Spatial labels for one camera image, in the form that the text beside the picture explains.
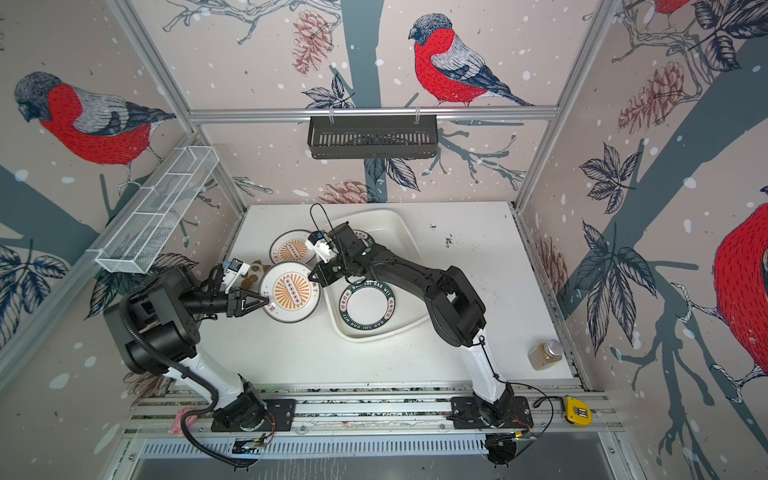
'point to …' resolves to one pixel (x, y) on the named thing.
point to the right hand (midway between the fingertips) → (309, 279)
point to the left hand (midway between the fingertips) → (259, 303)
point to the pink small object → (176, 428)
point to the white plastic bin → (390, 230)
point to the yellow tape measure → (578, 412)
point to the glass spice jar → (546, 354)
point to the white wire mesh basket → (152, 215)
